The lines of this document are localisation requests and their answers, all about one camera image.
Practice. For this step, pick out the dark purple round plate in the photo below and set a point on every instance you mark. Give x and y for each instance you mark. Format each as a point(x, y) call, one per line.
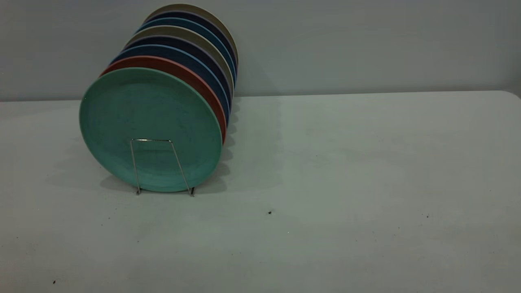
point(196, 17)
point(183, 42)

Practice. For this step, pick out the navy plate with blue rim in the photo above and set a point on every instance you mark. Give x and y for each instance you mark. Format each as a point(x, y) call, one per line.
point(173, 51)

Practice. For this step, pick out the green round plate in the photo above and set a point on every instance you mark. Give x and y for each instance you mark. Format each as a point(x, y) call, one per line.
point(150, 122)

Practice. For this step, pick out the coral pink round plate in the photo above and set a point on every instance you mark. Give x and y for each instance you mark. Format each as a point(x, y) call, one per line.
point(163, 61)

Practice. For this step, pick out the teal blue round plate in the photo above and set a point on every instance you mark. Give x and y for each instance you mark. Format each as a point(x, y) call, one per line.
point(191, 25)

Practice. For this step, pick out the beige round plate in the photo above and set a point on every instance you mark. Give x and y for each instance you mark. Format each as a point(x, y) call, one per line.
point(179, 30)
point(191, 7)

